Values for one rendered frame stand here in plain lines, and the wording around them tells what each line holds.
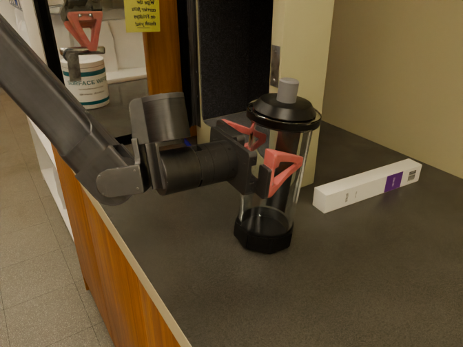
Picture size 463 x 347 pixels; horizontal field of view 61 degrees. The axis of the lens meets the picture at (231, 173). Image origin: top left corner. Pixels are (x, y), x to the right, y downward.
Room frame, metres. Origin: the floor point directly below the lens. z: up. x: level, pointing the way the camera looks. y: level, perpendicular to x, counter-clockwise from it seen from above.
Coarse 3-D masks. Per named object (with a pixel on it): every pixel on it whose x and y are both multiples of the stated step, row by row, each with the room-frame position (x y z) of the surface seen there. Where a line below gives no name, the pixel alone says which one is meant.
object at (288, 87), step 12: (288, 84) 0.53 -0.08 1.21; (264, 96) 0.55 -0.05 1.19; (276, 96) 0.55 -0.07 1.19; (288, 96) 0.53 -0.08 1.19; (264, 108) 0.52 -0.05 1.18; (276, 108) 0.51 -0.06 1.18; (288, 108) 0.51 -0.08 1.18; (300, 108) 0.51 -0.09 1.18; (312, 108) 0.53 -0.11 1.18; (300, 120) 0.50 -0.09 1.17
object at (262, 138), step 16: (256, 112) 0.52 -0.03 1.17; (256, 128) 0.52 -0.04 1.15; (272, 128) 0.49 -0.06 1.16; (256, 144) 0.51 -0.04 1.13; (272, 144) 0.50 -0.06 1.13; (288, 144) 0.50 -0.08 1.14; (304, 144) 0.51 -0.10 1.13; (304, 160) 0.51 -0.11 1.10; (256, 176) 0.51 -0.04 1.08; (288, 192) 0.50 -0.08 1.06; (240, 208) 0.53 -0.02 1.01; (256, 208) 0.50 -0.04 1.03; (272, 208) 0.49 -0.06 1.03; (288, 208) 0.50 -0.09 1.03; (240, 224) 0.52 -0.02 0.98; (256, 224) 0.50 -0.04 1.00; (272, 224) 0.49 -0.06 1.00; (288, 224) 0.51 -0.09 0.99
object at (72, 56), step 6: (66, 54) 0.75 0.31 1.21; (72, 54) 0.75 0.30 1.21; (78, 54) 0.76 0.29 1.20; (72, 60) 0.75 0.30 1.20; (78, 60) 0.76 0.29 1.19; (72, 66) 0.75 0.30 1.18; (78, 66) 0.76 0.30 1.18; (72, 72) 0.75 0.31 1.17; (78, 72) 0.76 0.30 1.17; (72, 78) 0.75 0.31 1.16; (78, 78) 0.76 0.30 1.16
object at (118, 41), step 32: (32, 0) 0.74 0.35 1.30; (64, 0) 0.77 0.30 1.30; (96, 0) 0.81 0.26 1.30; (128, 0) 0.84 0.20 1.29; (160, 0) 0.88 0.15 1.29; (64, 32) 0.77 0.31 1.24; (96, 32) 0.80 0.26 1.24; (128, 32) 0.84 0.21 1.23; (160, 32) 0.88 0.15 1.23; (64, 64) 0.76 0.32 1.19; (96, 64) 0.80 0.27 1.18; (128, 64) 0.83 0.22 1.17; (160, 64) 0.88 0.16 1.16; (96, 96) 0.79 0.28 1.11; (128, 96) 0.83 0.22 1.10; (128, 128) 0.82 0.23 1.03
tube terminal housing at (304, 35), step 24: (288, 0) 0.67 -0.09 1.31; (312, 0) 0.70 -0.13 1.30; (288, 24) 0.67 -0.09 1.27; (312, 24) 0.70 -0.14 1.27; (288, 48) 0.68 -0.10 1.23; (312, 48) 0.71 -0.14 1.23; (288, 72) 0.68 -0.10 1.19; (312, 72) 0.71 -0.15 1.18; (312, 96) 0.71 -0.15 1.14; (312, 144) 0.72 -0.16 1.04; (312, 168) 0.72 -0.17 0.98
